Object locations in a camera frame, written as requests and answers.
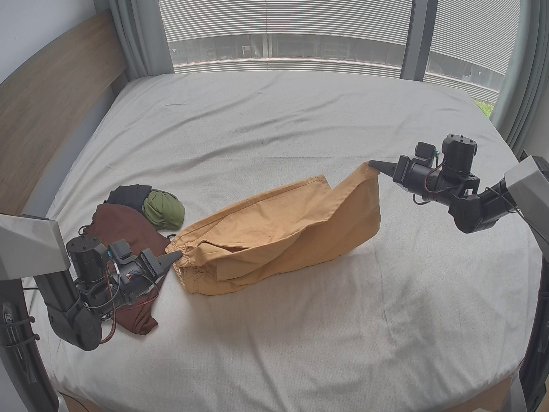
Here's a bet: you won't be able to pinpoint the grey-green curtain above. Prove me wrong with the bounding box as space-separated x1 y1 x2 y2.
89 0 175 81
490 0 549 159

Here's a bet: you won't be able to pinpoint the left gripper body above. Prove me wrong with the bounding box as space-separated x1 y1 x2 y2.
115 249 167 304

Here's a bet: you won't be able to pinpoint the brown garment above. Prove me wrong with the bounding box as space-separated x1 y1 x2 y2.
79 203 173 336

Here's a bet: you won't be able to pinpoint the bed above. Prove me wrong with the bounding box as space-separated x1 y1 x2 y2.
0 9 546 412

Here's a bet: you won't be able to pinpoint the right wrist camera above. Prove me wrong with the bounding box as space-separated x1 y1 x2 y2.
413 142 438 163

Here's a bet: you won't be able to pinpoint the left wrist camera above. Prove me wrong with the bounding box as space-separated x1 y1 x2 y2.
107 239 134 262

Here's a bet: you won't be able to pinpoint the green garment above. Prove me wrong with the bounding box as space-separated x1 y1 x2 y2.
142 190 186 232

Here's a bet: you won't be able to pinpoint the window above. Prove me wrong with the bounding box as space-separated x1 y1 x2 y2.
154 0 525 103

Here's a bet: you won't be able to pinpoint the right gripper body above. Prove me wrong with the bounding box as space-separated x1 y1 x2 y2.
393 155 443 201

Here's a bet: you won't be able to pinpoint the tan trousers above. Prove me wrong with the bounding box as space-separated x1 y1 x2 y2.
166 163 383 296

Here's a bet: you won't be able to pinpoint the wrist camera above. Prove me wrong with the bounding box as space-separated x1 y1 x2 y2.
107 239 134 262
413 142 438 163

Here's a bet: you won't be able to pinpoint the black garment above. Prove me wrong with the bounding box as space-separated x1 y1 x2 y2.
105 184 154 219

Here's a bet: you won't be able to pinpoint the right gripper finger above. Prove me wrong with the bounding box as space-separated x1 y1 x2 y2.
367 160 400 179

